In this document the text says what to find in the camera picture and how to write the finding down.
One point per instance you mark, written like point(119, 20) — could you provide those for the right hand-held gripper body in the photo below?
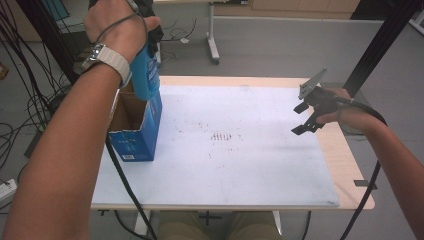
point(321, 101)

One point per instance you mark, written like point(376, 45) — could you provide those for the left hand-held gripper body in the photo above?
point(156, 40)

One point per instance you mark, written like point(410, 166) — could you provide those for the blue bottle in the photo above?
point(143, 76)

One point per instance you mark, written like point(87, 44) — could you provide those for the blue cardboard box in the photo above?
point(146, 133)

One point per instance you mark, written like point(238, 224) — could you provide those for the person's right hand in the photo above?
point(350, 116)

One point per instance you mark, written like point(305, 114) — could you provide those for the person's left hand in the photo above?
point(116, 33)

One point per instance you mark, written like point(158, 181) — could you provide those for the white plug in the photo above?
point(184, 40)

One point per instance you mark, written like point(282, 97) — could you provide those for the white-legged background table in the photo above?
point(212, 36)

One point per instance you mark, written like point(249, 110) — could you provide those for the person's olive trousers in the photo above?
point(180, 226)

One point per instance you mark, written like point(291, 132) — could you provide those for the white power strip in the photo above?
point(8, 190)

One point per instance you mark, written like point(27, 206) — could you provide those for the black metal stand post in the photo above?
point(383, 40)
point(43, 30)

